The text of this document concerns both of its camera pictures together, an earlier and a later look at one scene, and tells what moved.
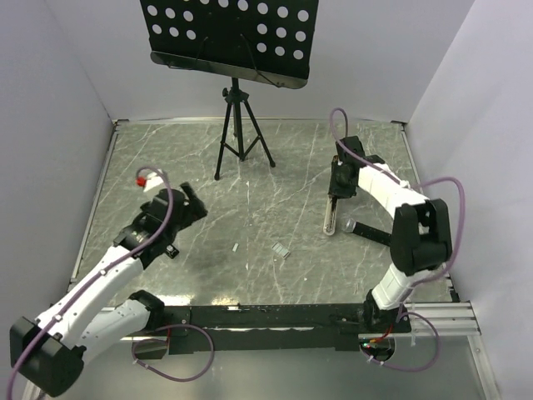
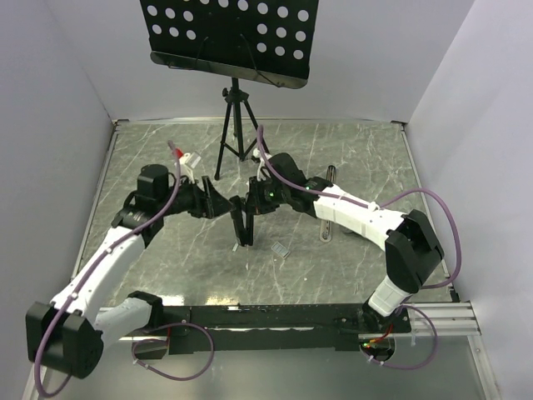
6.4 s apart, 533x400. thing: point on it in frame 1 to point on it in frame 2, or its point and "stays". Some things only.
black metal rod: x=164 y=247 to x=243 y=218
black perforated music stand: x=269 y=42 stays
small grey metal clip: x=280 y=249 stays
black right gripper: x=334 y=189 to x=255 y=197
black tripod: x=234 y=96 stays
